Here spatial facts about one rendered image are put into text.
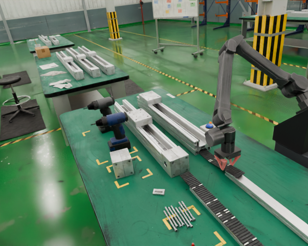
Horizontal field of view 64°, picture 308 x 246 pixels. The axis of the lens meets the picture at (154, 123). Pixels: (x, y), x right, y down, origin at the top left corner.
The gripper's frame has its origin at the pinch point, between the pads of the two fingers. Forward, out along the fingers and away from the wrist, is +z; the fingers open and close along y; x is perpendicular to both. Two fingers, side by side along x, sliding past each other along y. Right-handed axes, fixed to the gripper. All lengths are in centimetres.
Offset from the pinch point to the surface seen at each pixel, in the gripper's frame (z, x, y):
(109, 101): -16, -73, 32
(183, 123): -3.3, -42.2, -2.4
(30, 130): 81, -290, 104
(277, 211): 0.4, 29.3, 1.7
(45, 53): -2, -399, 53
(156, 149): -4.8, -24.2, 23.7
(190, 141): -2.5, -24.3, 4.0
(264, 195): 0.3, 21.7, -0.3
